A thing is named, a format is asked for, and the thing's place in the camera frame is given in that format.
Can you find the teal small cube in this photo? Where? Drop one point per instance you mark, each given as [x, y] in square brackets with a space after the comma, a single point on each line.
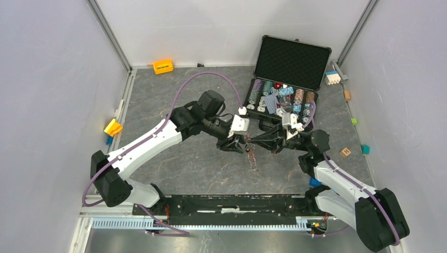
[365, 149]

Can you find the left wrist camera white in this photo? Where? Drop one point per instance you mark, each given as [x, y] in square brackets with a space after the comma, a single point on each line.
[240, 122]

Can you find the white blue toy block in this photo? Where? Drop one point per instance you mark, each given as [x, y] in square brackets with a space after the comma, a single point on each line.
[332, 77]

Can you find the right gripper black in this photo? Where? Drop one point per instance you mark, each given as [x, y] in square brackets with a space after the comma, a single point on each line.
[269, 138]

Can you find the white toothed cable rail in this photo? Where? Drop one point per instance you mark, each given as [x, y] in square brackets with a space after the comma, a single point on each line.
[149, 224]

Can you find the black poker chip case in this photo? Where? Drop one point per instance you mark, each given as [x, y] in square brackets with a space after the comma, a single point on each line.
[286, 79]

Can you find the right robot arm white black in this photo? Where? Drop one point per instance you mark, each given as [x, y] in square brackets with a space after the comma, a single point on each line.
[375, 215]

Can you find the wooden letter cube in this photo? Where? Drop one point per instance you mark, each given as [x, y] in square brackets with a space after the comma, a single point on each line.
[345, 152]

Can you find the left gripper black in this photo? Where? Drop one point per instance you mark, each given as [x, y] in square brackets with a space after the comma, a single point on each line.
[232, 145]

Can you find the orange yellow toy block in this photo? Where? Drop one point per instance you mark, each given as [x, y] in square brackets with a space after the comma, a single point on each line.
[163, 66]

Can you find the small wooden cube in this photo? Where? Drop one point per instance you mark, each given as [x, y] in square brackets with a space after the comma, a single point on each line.
[347, 95]

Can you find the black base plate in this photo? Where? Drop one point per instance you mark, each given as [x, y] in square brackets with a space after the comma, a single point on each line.
[235, 209]

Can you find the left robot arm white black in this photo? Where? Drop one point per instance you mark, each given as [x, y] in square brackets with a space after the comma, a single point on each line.
[110, 173]

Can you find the blue green white brick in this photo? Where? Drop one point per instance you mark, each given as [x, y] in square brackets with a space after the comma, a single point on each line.
[315, 182]

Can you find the blue small block left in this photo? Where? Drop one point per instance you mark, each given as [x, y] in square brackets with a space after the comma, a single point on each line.
[109, 140]

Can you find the yellow orange block left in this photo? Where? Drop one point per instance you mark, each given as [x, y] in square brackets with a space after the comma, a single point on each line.
[113, 128]

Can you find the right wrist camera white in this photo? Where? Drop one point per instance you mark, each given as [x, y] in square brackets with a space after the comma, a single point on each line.
[291, 125]

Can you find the red handled keyring tool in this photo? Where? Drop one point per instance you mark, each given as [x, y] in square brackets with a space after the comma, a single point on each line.
[251, 155]

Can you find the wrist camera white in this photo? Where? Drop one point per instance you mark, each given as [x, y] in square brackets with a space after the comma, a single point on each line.
[240, 122]
[291, 125]

